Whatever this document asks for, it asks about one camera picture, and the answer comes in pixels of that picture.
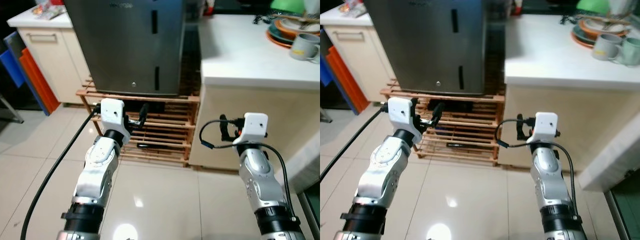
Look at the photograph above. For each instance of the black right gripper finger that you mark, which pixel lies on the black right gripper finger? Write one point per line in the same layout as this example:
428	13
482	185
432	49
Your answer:
224	127
521	127

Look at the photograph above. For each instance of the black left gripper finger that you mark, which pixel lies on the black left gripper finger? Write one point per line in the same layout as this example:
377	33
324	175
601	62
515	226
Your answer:
438	114
126	114
144	114
417	110

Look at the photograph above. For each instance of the colourful snack packet bundle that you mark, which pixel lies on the colourful snack packet bundle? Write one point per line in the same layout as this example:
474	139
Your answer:
42	8
348	7

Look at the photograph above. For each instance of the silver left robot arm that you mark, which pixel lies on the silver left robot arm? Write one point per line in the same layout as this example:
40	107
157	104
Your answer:
382	175
97	170

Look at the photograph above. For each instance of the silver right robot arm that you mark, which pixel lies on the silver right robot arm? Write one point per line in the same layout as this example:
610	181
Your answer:
547	180
257	175

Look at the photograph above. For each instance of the silver fridge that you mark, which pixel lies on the silver fridge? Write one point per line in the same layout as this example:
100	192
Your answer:
125	45
420	45

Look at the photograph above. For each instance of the wooden slatted pallet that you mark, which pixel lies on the wooden slatted pallet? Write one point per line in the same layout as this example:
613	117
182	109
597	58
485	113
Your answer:
165	127
470	130

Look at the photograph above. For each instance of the cream cabinet with white counter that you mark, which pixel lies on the cream cabinet with white counter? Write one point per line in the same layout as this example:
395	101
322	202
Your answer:
50	65
357	60

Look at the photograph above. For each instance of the white kitchen island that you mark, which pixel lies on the white kitchen island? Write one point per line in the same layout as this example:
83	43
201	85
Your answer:
240	50
540	50

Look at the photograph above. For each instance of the orange board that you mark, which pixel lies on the orange board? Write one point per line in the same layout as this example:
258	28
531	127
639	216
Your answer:
37	82
345	80

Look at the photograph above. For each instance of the grey metal stand leg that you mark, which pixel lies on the grey metal stand leg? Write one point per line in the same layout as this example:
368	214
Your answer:
325	116
11	109

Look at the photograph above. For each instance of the orange plate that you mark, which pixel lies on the orange plate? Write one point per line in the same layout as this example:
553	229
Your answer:
280	44
582	42

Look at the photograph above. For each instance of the teal plate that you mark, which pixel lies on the teal plate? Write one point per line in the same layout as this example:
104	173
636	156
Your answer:
274	34
578	34

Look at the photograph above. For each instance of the grey mug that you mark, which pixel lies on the grey mug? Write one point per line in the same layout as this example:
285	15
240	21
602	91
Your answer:
605	47
302	47

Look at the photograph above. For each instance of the orange bowl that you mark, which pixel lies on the orange bowl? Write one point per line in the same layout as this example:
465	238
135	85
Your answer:
586	27
280	26

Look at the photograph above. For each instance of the pale snack packet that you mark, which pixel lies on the pale snack packet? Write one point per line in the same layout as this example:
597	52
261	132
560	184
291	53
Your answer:
56	14
361	13

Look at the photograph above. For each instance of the small red object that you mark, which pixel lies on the small red object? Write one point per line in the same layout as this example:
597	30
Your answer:
209	9
516	7

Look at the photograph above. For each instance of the cream plate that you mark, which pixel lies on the cream plate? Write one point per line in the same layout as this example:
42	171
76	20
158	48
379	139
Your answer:
605	25
300	23

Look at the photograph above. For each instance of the pale green mug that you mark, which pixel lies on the pale green mug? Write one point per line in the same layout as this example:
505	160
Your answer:
630	52

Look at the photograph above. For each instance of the green bowl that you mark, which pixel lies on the green bowl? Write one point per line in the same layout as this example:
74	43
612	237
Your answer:
592	6
287	6

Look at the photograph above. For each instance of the white container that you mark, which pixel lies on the white container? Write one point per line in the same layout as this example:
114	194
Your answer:
621	6
312	6

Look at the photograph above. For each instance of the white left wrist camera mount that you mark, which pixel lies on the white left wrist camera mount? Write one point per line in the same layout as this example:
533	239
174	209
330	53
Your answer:
400	111
111	112

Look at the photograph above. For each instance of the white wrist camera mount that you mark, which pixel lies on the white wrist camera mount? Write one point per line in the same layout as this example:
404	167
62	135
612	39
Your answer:
546	126
252	127
400	111
111	112

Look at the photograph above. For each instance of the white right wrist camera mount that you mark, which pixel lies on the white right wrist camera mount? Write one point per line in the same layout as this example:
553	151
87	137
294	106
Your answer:
546	126
252	127

